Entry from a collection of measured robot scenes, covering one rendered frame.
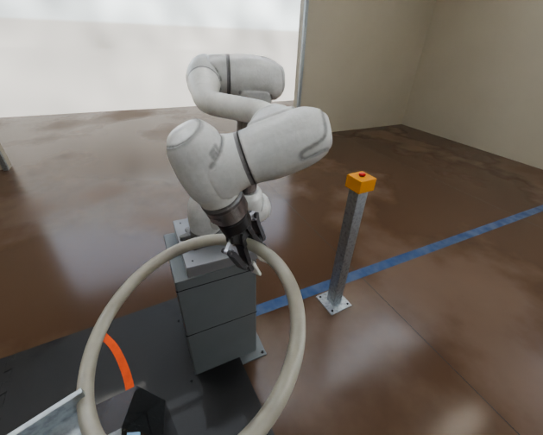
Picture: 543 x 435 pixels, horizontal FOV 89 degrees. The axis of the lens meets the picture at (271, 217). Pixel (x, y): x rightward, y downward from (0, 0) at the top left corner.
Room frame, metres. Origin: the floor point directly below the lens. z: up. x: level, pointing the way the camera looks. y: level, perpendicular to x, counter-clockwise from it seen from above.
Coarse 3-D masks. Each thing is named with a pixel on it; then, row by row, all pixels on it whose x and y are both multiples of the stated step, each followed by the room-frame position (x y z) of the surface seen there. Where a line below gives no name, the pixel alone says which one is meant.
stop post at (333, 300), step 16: (352, 176) 1.47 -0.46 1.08; (368, 176) 1.48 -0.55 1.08; (352, 192) 1.47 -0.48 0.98; (352, 208) 1.45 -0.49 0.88; (352, 224) 1.43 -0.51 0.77; (352, 240) 1.45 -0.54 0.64; (336, 256) 1.49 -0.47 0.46; (336, 272) 1.46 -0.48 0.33; (336, 288) 1.43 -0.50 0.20; (336, 304) 1.44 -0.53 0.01
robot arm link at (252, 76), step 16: (240, 64) 0.99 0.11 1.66; (256, 64) 1.00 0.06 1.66; (272, 64) 1.03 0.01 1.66; (240, 80) 0.97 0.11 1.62; (256, 80) 0.98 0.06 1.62; (272, 80) 1.00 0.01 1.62; (256, 96) 0.99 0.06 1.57; (272, 96) 1.02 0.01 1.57; (240, 128) 1.05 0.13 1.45; (256, 192) 1.13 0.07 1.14; (256, 208) 1.10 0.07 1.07
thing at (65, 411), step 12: (72, 396) 0.24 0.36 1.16; (84, 396) 0.25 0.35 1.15; (48, 408) 0.22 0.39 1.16; (60, 408) 0.23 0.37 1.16; (72, 408) 0.23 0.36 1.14; (36, 420) 0.20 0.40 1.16; (48, 420) 0.21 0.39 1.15; (60, 420) 0.22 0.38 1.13; (72, 420) 0.22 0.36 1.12; (12, 432) 0.19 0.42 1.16; (24, 432) 0.19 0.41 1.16; (36, 432) 0.20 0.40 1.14; (48, 432) 0.20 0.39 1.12; (60, 432) 0.20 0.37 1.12; (72, 432) 0.20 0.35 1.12
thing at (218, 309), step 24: (168, 240) 1.18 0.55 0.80; (192, 288) 0.90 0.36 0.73; (216, 288) 0.95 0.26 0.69; (240, 288) 1.01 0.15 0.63; (192, 312) 0.89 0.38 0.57; (216, 312) 0.94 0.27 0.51; (240, 312) 1.00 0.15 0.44; (192, 336) 0.88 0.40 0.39; (216, 336) 0.94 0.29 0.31; (240, 336) 1.00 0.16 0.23; (192, 360) 0.88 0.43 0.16; (216, 360) 0.93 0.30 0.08
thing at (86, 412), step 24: (192, 240) 0.57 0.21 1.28; (216, 240) 0.56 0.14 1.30; (144, 264) 0.53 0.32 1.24; (120, 288) 0.47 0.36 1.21; (288, 288) 0.40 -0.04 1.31; (96, 336) 0.36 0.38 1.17; (96, 360) 0.32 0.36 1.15; (288, 360) 0.27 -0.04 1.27; (288, 384) 0.23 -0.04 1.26; (96, 408) 0.24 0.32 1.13; (264, 408) 0.20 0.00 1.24; (96, 432) 0.19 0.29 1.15; (240, 432) 0.18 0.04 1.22; (264, 432) 0.18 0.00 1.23
